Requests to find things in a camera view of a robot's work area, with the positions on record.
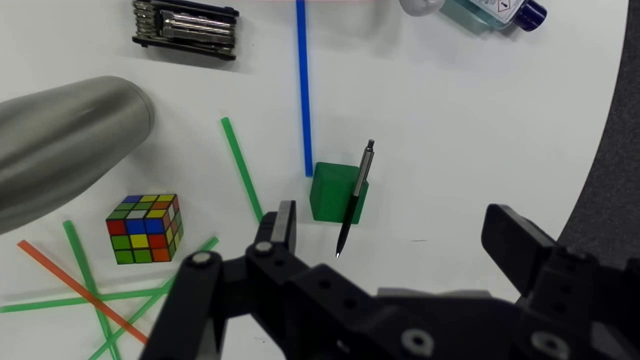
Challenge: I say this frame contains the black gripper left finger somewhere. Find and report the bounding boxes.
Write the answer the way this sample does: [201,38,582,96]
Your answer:
[138,197,316,360]

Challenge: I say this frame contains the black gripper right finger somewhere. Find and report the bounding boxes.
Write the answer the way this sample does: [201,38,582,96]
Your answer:
[483,201,640,360]

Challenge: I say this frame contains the black and silver pen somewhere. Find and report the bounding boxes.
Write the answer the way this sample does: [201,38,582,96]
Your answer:
[335,137,379,257]

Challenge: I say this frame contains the green plastic stick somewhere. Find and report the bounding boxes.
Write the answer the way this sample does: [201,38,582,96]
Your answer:
[61,218,124,360]
[0,282,179,316]
[88,233,223,360]
[218,116,266,223]

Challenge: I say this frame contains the multicoloured puzzle cube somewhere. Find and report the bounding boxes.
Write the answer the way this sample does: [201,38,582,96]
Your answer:
[104,191,187,265]

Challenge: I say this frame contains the orange plastic stick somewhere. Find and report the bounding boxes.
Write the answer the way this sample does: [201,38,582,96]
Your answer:
[16,238,151,346]

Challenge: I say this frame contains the stainless steel bottle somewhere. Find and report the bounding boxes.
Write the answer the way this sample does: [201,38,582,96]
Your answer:
[0,73,159,235]

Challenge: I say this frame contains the blue plastic stick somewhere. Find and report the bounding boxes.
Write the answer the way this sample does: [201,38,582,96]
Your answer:
[294,0,316,179]

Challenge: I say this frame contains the teal mouthwash bottle blue cap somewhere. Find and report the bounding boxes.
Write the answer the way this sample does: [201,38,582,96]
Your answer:
[438,0,550,33]

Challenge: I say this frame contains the black folding multi-tool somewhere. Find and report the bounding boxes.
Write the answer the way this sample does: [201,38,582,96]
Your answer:
[131,0,242,61]

